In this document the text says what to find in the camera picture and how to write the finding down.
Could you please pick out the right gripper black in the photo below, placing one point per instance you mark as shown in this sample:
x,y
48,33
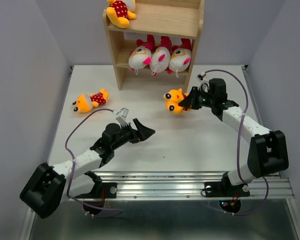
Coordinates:
x,y
190,101

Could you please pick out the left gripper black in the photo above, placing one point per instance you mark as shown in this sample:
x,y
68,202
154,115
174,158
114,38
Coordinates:
x,y
141,134

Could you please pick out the orange plush facing up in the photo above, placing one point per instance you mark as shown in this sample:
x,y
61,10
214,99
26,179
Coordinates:
x,y
172,100

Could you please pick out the white pink plush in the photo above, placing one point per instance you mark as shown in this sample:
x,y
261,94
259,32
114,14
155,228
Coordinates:
x,y
160,58
141,56
181,57

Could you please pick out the orange plush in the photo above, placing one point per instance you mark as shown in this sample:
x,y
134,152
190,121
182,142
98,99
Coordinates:
x,y
120,12
85,103

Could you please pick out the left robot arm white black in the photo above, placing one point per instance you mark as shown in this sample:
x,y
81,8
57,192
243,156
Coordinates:
x,y
49,186

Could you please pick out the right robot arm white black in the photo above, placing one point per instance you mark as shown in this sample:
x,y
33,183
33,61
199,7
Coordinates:
x,y
267,149

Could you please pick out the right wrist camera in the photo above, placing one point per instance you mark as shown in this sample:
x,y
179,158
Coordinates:
x,y
203,82

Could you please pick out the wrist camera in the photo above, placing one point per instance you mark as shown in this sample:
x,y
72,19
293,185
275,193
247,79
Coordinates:
x,y
203,82
121,116

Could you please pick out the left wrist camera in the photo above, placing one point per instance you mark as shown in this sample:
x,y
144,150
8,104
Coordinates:
x,y
121,116

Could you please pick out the aluminium mounting rail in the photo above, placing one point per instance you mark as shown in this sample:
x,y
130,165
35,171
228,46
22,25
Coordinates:
x,y
182,185

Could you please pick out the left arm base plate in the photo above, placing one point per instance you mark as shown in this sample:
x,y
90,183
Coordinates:
x,y
104,190

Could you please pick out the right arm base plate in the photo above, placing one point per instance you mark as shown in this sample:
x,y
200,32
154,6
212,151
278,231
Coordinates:
x,y
216,189

